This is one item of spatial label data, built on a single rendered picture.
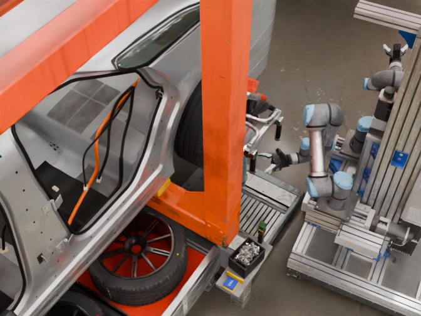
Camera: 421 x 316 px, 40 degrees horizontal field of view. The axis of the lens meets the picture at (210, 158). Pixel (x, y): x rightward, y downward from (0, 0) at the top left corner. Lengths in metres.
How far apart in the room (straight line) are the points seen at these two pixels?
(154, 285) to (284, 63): 2.84
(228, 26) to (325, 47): 3.57
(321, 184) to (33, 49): 2.18
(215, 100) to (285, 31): 3.40
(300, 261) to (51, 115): 1.92
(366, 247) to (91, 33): 2.38
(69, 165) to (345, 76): 2.87
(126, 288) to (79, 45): 2.22
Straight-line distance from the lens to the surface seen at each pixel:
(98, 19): 1.71
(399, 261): 4.24
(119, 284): 3.68
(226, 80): 2.61
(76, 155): 3.90
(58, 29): 1.68
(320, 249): 4.16
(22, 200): 2.74
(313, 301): 4.20
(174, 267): 3.70
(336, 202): 3.56
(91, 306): 3.64
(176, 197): 3.77
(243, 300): 4.01
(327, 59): 5.80
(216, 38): 2.49
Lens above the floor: 3.73
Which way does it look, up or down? 50 degrees down
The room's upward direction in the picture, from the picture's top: 1 degrees counter-clockwise
